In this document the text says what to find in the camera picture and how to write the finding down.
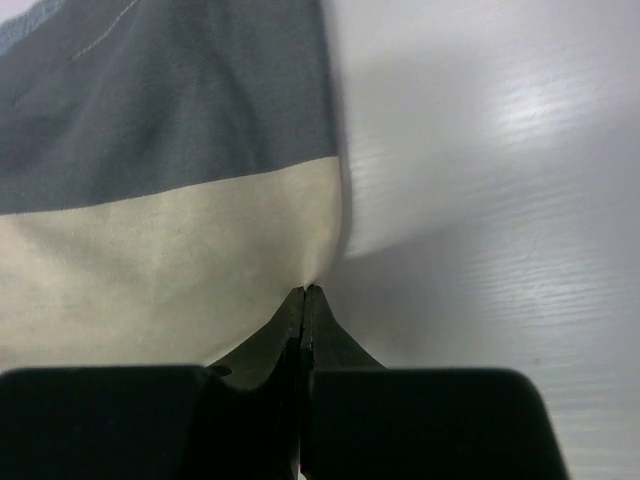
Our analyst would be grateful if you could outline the striped cloth placemat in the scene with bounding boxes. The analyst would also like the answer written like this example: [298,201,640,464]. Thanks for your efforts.
[1,1,342,370]

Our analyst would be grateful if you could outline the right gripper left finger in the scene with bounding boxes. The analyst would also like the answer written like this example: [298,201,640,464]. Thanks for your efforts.
[211,287,305,479]

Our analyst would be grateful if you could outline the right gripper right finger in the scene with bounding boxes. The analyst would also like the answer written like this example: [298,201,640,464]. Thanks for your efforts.
[299,284,385,479]

